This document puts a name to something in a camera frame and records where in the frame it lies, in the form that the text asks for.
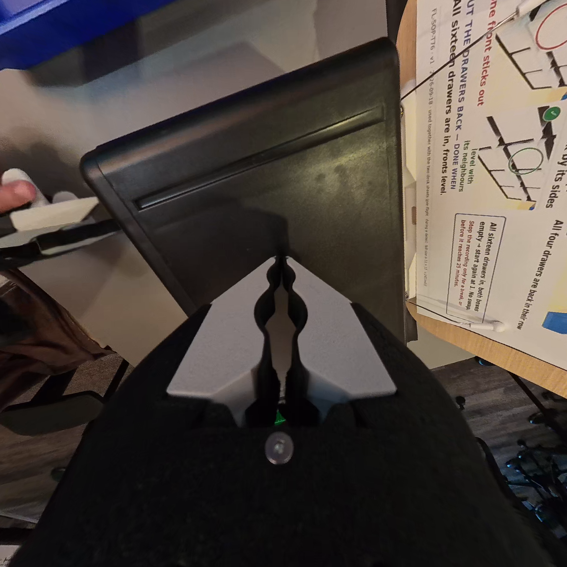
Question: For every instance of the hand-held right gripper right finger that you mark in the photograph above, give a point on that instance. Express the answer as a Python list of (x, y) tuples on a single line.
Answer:
[(350, 354)]

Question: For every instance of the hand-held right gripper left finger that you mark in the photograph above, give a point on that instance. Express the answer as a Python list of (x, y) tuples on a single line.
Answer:
[(212, 354)]

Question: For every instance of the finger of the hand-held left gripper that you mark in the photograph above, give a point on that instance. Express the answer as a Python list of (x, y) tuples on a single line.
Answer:
[(53, 212)]

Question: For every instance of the black drawer cabinet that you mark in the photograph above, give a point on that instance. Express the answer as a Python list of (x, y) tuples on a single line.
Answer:
[(265, 177)]

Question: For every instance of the blue storage bin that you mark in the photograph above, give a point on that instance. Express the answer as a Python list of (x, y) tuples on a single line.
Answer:
[(66, 26)]

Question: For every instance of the person's left hand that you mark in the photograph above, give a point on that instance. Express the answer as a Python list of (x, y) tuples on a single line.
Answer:
[(17, 197)]

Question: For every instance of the person's brown clothing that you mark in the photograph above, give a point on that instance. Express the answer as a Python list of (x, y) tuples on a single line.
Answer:
[(44, 336)]

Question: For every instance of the black office chair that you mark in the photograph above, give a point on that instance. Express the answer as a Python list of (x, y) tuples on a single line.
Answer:
[(53, 412)]

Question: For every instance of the printed instruction sheet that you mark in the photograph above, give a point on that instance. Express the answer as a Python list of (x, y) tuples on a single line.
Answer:
[(509, 243)]

